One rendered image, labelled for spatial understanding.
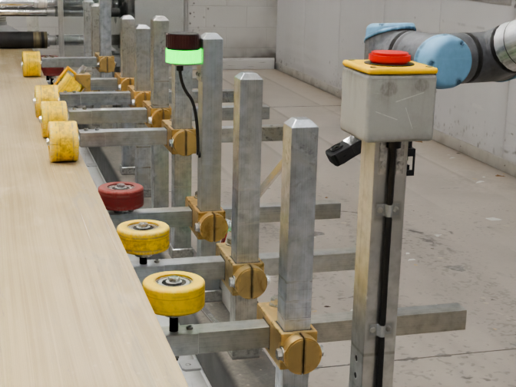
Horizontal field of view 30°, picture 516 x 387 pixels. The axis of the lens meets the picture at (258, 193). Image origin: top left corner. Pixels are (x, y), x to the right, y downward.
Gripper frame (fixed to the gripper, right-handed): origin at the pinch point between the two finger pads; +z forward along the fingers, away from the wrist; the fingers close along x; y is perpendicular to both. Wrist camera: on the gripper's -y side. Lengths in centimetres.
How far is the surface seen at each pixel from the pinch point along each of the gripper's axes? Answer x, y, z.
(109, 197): -3, -50, -7
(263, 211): -1.5, -21.6, -2.5
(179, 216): -1.6, -37.3, -2.5
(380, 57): -81, -34, -40
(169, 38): -5, -40, -35
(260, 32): 853, 219, 43
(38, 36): 230, -49, -13
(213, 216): -8.5, -32.6, -4.1
